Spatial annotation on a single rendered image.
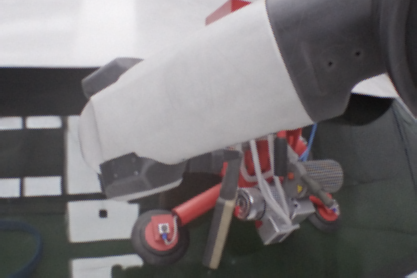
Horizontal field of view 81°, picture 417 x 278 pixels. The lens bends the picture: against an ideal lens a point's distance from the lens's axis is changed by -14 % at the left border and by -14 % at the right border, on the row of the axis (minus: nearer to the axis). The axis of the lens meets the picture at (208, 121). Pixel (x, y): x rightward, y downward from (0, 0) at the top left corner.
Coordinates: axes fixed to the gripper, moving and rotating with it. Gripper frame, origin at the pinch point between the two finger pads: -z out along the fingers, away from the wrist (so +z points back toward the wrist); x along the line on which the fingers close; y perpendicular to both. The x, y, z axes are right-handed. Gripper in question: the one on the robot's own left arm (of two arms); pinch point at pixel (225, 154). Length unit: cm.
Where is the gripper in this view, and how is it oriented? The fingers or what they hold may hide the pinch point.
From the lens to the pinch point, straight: 61.8
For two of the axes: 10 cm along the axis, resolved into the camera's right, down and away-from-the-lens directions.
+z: -9.3, -0.2, -3.7
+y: 0.5, -10.0, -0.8
